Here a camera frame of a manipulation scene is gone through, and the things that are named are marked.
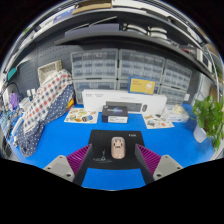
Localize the white keyboard box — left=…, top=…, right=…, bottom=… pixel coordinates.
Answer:
left=81, top=88, right=168, bottom=116

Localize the teal tool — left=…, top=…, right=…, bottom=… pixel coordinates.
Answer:
left=7, top=67, right=18, bottom=81

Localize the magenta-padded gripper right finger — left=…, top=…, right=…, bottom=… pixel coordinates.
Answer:
left=133, top=144, right=184, bottom=186

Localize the white plastic container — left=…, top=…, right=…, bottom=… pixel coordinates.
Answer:
left=18, top=96, right=33, bottom=112

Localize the purple bag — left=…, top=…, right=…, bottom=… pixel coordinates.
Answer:
left=8, top=92, right=20, bottom=111

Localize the clear plastic bag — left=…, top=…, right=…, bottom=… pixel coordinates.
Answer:
left=164, top=104, right=190, bottom=124

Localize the small colourful sticker sheet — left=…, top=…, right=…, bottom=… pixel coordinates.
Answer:
left=142, top=113, right=175, bottom=130

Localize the small black box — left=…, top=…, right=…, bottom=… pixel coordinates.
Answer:
left=101, top=105, right=129, bottom=124

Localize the yellow and blue box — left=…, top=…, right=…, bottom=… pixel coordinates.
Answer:
left=128, top=76, right=157, bottom=96

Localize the green potted plant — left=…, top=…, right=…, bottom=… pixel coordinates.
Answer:
left=191, top=95, right=224, bottom=151

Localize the large colourful sticker sheet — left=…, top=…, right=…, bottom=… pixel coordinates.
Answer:
left=63, top=107, right=100, bottom=125

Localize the red blue checkered cloth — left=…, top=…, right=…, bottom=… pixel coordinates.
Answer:
left=22, top=69, right=73, bottom=134

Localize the white woven basket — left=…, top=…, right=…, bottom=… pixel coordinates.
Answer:
left=37, top=59, right=63, bottom=84

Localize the clear plant vase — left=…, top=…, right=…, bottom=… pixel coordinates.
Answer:
left=193, top=124, right=209, bottom=144

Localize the grey small-drawer cabinet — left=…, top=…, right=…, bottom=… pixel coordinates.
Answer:
left=160, top=59, right=194, bottom=106
left=70, top=48, right=119, bottom=81
left=118, top=49, right=166, bottom=84

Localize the navy polka dot cloth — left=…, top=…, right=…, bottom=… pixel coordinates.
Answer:
left=16, top=83, right=76, bottom=158

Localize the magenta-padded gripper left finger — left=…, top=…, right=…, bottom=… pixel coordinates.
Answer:
left=43, top=143, right=94, bottom=187

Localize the black mouse pad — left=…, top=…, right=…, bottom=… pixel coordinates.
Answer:
left=85, top=129, right=147, bottom=171

